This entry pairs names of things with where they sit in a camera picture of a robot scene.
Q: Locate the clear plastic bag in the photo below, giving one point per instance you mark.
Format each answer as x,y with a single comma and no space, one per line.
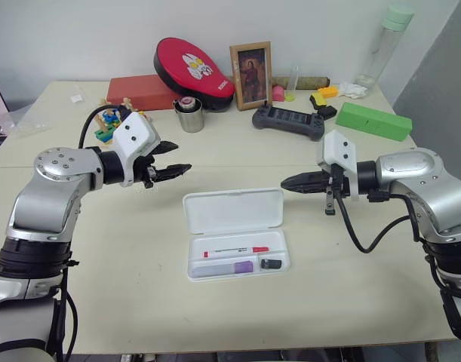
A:
22,126

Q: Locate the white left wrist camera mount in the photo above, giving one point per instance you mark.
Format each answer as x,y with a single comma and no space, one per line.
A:
134,132

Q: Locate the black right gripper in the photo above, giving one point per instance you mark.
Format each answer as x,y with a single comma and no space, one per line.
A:
335,181

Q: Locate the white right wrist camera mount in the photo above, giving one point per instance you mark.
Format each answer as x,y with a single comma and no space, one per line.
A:
339,147

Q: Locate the small wooden doll figure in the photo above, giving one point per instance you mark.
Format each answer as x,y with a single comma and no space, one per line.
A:
127,102

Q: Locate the purple capped clear highlighter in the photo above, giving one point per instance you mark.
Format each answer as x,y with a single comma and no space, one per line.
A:
243,267

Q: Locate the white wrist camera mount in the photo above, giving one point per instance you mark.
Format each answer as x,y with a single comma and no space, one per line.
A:
134,132
339,147

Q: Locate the green rectangular box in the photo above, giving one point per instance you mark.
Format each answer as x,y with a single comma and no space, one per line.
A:
369,120

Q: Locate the white plastic pencil case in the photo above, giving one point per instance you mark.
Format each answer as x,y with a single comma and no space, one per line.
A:
234,207

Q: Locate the clear bottle with green lid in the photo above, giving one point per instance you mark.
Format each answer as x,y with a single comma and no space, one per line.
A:
381,49

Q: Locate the small white packet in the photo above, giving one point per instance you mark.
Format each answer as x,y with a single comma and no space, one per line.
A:
76,98

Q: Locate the crumpled white tissue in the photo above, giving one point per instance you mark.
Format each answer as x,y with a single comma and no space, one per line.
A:
352,89

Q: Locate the yellow toy brick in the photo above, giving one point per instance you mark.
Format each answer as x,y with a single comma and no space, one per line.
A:
328,91

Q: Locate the small pink object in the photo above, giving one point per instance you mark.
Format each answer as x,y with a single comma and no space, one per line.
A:
278,94

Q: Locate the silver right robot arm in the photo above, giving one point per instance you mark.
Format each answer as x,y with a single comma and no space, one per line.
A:
434,196

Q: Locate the small yellow-green object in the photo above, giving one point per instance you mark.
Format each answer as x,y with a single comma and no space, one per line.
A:
289,98

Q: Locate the black handheld game controller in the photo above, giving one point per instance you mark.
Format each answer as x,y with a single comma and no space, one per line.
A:
286,120

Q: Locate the small black eraser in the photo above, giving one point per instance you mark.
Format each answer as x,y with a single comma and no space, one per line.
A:
271,264

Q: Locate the black yellow board eraser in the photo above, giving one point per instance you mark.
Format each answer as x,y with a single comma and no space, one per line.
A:
326,112

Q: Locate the red white whiteboard marker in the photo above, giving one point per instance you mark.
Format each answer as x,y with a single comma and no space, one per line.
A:
230,250

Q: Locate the wooden framed portrait picture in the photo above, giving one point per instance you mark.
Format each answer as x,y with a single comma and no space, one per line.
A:
251,75

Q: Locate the pink tape roll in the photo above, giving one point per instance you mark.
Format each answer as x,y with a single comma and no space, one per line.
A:
187,102

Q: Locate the brown rolled mat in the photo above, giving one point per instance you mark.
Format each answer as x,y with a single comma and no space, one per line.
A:
313,81

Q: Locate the red cardboard box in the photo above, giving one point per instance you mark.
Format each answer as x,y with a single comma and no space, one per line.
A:
136,92

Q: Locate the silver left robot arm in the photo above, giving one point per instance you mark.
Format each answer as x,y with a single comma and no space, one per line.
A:
49,196

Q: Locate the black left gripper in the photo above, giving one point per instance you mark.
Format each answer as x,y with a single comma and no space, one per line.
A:
145,169

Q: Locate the stainless steel cup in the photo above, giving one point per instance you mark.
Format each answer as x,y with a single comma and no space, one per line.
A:
190,120

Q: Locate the red black boxing pad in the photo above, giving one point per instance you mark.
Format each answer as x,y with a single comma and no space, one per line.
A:
188,64

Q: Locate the colourful wooden block toy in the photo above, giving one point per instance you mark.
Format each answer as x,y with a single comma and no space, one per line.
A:
105,132

